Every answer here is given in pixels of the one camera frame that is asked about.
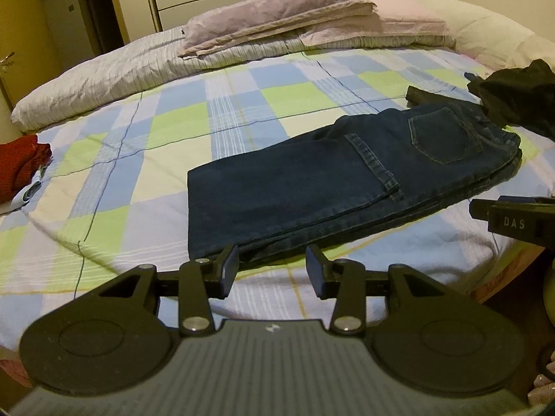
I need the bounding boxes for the cream padded headboard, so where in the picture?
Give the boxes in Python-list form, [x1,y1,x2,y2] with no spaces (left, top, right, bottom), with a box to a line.
[396,0,555,72]

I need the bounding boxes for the mauve pillow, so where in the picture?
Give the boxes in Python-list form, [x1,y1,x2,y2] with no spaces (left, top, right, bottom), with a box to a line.
[178,0,379,58]

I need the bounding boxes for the dark blue jeans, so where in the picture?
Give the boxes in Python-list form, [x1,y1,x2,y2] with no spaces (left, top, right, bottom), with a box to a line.
[187,101,523,266]

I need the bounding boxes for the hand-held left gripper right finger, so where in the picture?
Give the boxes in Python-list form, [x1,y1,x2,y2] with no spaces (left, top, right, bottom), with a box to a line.
[306,245,445,335]

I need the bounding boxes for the yellow wooden door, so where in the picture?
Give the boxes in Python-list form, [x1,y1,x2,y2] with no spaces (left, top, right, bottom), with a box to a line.
[0,0,51,112]

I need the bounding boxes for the pink pillow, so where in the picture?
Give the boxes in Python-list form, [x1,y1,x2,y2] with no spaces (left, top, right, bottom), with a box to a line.
[301,0,457,49]

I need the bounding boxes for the white printed cloth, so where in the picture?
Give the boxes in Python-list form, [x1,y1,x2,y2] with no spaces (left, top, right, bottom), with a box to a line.
[0,167,49,216]

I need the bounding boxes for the red cloth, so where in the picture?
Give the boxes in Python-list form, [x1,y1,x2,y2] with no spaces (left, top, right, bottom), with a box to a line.
[0,134,53,202]

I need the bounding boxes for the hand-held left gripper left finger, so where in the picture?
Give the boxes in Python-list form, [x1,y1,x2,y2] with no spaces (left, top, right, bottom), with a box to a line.
[99,244,240,337]

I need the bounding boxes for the black garment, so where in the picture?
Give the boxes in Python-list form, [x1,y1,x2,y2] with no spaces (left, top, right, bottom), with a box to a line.
[405,58,555,142]

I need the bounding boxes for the bed with checkered sheet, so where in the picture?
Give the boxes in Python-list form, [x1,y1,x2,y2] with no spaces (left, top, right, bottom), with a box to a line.
[0,45,555,358]

